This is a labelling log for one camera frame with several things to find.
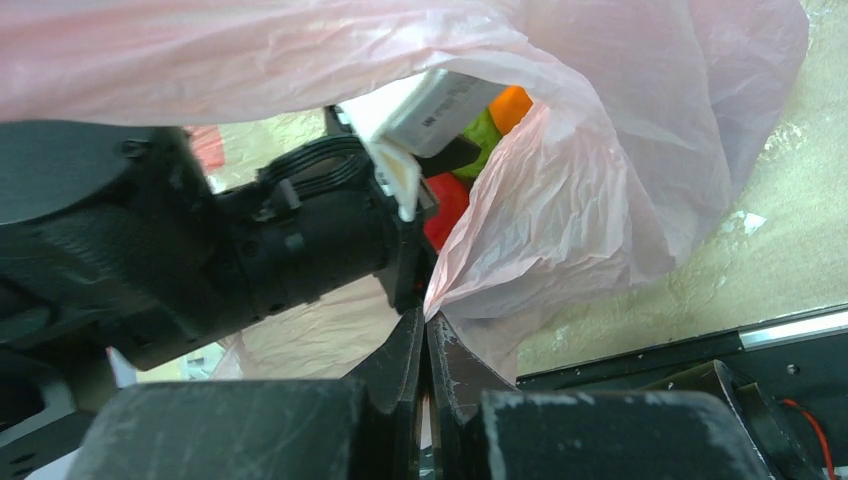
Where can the orange fake fruit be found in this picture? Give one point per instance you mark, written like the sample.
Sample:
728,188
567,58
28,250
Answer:
509,108

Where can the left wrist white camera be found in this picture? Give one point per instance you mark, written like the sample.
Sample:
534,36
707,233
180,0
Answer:
411,118

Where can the green fake fruit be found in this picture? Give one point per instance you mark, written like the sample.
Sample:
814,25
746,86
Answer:
484,133

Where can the pink plastic bag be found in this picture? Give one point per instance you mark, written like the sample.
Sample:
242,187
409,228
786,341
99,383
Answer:
647,117

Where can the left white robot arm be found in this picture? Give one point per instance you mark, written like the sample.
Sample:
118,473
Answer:
112,239

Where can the red fake apple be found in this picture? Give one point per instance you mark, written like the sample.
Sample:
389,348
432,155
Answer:
453,200

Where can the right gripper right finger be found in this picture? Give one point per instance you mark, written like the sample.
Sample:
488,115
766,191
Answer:
458,378

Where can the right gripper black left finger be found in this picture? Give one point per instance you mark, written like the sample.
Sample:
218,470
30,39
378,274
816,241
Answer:
387,442

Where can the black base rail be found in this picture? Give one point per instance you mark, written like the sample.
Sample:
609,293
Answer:
785,379

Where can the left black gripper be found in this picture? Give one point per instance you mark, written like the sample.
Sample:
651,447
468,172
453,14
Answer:
316,219

